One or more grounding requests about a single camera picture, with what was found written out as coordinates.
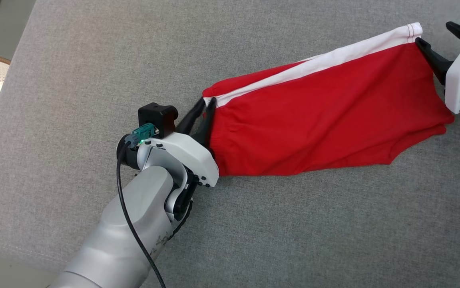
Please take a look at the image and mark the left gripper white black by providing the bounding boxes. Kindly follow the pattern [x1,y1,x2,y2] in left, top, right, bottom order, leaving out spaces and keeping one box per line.
[116,98,219,188]

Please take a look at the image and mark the red shorts with white stripe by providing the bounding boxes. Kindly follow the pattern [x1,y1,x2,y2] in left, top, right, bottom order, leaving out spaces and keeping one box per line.
[202,22,455,177]

